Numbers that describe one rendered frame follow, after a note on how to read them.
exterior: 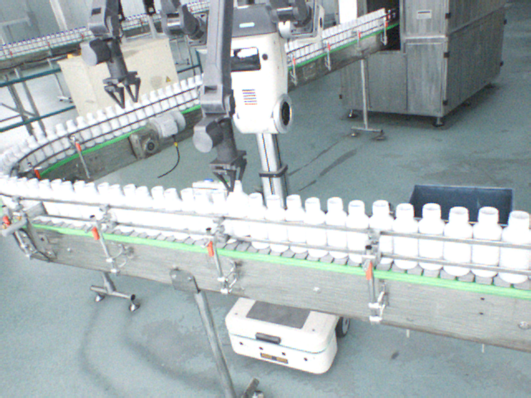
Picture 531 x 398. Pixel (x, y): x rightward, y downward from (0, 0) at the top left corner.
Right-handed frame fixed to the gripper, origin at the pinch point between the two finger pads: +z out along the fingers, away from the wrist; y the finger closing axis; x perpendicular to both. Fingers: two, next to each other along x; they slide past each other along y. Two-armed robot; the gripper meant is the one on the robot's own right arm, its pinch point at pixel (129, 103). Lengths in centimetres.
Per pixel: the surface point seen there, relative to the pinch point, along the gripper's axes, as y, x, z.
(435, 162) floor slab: -264, 65, 140
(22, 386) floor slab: 32, -104, 140
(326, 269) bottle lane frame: 21, 71, 41
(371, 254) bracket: 26, 85, 30
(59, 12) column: -685, -798, -12
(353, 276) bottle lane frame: 21, 79, 42
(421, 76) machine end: -351, 41, 89
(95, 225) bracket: 26.5, -4.2, 31.7
